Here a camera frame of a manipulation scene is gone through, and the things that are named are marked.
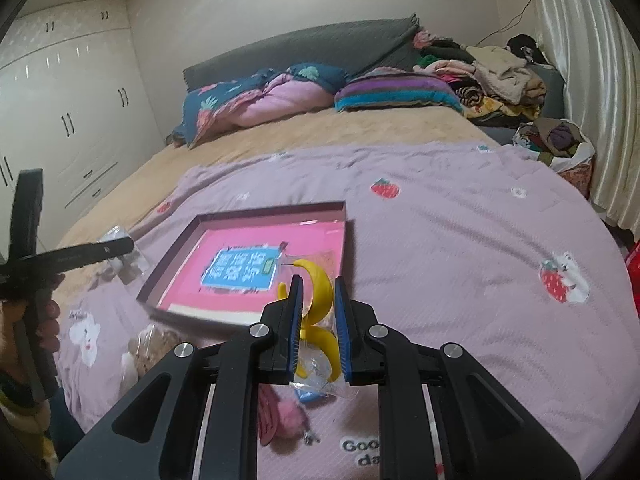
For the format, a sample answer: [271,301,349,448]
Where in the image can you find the beige dotted mesh bow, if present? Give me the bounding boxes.
[125,323,180,378]

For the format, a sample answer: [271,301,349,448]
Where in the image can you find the earring card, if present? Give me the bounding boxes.
[100,226,151,285]

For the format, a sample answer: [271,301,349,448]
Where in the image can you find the yellow earrings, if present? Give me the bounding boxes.
[277,250,352,400]

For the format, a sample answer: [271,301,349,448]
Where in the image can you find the maroon hair claw clip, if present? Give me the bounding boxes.
[257,385,280,446]

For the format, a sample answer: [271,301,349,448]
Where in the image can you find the white small jewelry card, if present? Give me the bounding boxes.
[119,352,139,396]

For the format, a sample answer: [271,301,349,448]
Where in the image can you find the person's left hand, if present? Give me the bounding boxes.
[1,299,61,385]

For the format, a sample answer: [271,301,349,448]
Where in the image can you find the tan fleece bed sheet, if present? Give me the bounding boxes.
[60,106,498,247]

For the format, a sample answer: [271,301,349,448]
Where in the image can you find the blue small packet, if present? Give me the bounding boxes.
[295,387,328,404]

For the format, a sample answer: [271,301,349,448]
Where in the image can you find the dark shallow cardboard tray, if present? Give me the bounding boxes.
[137,202,347,326]

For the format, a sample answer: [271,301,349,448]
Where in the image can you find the white wardrobe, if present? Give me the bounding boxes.
[1,0,164,250]

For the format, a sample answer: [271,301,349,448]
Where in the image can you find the lilac quilted bed cover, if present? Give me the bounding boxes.
[68,143,639,477]

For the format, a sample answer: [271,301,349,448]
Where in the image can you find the red bag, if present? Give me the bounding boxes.
[625,242,640,315]

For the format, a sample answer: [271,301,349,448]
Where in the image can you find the bag of clothes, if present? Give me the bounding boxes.
[512,117,596,198]

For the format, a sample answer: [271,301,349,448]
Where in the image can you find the blue pink folded duvet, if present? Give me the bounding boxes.
[171,62,350,148]

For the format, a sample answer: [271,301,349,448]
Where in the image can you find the pile of folded clothes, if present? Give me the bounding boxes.
[413,29,565,130]

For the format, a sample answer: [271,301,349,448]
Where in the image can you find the purple striped pillow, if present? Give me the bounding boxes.
[334,67,463,114]

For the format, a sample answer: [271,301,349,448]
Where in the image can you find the cream pleated curtain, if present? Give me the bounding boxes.
[534,0,639,235]

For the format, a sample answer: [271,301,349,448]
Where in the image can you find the dark grey headboard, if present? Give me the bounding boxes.
[183,15,421,91]

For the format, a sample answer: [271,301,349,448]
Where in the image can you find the pink pompom keychain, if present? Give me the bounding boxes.
[276,399,320,445]

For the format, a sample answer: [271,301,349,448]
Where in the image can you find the black wall cable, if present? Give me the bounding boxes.
[474,0,534,47]

